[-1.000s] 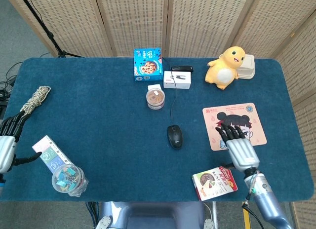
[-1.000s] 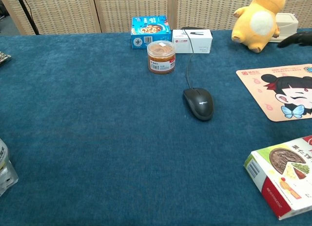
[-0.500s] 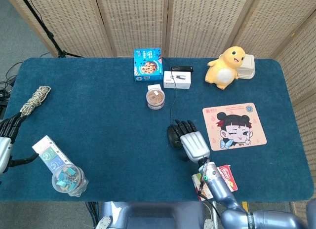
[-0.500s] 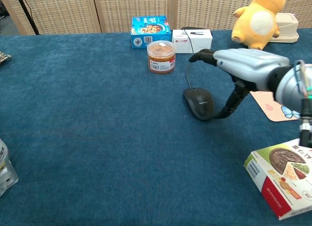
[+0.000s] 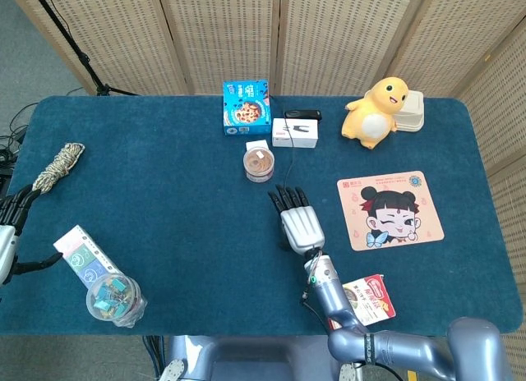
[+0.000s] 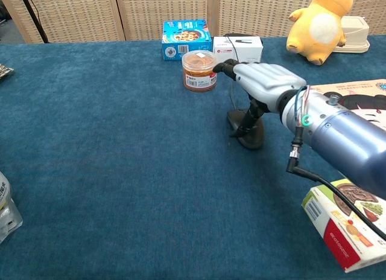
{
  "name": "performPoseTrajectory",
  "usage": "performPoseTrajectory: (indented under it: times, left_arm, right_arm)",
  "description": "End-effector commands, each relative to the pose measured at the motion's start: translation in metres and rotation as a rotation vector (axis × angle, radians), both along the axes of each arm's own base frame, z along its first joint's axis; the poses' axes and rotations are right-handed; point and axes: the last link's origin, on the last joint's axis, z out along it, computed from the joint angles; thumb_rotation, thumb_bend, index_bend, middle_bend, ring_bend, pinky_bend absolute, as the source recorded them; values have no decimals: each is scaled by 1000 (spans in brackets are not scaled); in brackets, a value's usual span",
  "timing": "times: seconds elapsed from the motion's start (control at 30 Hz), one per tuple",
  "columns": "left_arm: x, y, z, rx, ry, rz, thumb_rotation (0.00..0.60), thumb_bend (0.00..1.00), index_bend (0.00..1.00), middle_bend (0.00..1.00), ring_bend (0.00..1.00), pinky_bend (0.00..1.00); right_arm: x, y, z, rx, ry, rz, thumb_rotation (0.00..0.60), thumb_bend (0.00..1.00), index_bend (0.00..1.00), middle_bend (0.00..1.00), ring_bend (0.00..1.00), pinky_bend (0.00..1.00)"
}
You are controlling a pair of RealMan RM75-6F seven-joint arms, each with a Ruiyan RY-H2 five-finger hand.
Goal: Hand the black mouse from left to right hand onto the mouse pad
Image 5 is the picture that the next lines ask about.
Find blue grey robot torso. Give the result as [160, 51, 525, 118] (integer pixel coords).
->
[158, 334, 344, 381]

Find wicker folding screen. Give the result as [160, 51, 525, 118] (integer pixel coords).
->
[6, 0, 526, 381]

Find braided rope bundle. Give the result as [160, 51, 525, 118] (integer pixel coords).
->
[31, 142, 85, 195]

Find beige lunch box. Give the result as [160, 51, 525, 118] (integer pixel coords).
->
[393, 90, 425, 132]

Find white box black print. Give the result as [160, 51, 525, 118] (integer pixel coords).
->
[271, 117, 319, 149]

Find flat black device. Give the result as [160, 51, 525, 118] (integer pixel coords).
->
[283, 108, 323, 122]

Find black floor cables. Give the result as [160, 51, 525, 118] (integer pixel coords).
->
[0, 101, 40, 193]

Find white box green blue squares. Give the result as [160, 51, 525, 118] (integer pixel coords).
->
[53, 224, 124, 290]

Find thin dark cable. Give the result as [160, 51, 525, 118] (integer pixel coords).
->
[281, 109, 297, 187]

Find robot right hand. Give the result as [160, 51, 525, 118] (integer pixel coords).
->
[268, 184, 327, 253]

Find blue table cloth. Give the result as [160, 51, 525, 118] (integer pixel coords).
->
[0, 94, 524, 337]

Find black tripod stand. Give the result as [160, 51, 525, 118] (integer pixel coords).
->
[28, 0, 139, 97]

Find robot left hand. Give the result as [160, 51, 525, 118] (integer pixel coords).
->
[0, 186, 63, 286]

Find cartoon girl mouse pad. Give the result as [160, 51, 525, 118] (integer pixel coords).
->
[336, 170, 445, 252]

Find blue cookie box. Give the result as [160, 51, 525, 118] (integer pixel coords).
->
[222, 80, 273, 136]

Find clear jar of binder clips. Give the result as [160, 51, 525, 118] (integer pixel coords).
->
[85, 273, 148, 328]

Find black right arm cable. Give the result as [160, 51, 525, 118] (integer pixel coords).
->
[301, 249, 453, 376]

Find red white snack packet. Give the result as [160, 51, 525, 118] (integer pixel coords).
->
[328, 273, 397, 331]

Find round can of rubber bands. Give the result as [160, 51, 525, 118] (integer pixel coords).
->
[242, 146, 275, 183]

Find yellow dinosaur plush toy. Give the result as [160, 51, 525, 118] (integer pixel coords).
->
[341, 76, 409, 150]

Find black cables under table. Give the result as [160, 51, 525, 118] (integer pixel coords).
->
[141, 334, 165, 378]

